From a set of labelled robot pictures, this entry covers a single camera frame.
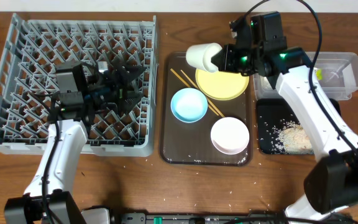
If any dark brown serving tray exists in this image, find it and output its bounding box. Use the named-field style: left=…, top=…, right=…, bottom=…
left=159, top=52, right=253, bottom=166

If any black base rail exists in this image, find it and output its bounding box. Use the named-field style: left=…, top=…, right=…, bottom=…
left=82, top=207, right=354, bottom=224

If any light blue bowl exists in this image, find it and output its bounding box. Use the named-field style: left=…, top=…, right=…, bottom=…
left=170, top=88, right=208, bottom=123

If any black waste tray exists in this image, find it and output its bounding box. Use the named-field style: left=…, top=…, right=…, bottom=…
left=255, top=98, right=341, bottom=156

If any grey plastic dish rack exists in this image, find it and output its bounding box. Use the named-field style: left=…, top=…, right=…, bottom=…
left=0, top=14, right=158, bottom=157

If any clear plastic bin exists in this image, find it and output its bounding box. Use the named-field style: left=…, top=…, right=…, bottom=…
left=252, top=51, right=358, bottom=101

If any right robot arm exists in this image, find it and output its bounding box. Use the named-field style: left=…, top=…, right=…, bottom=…
left=209, top=12, right=358, bottom=222

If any left wooden chopstick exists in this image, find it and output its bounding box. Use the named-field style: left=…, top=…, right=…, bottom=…
left=170, top=68, right=220, bottom=116

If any yellow plate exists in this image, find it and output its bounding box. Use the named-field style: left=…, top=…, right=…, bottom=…
left=195, top=69, right=249, bottom=101

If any pile of rice waste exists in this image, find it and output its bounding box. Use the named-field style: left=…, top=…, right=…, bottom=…
left=259, top=119, right=313, bottom=155

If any green snack wrapper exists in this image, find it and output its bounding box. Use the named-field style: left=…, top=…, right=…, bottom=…
left=314, top=68, right=323, bottom=80

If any wooden chopstick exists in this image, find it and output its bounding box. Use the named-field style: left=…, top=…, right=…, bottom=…
left=180, top=70, right=224, bottom=118
left=170, top=68, right=220, bottom=116

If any right wooden chopstick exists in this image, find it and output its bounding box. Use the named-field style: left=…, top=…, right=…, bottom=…
left=180, top=70, right=224, bottom=118

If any small white cup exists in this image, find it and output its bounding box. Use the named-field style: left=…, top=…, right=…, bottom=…
left=185, top=43, right=223, bottom=73

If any white plate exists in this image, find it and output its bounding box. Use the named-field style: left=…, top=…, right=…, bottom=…
left=210, top=117, right=250, bottom=155

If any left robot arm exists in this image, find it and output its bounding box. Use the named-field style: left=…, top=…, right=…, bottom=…
left=4, top=61, right=145, bottom=223

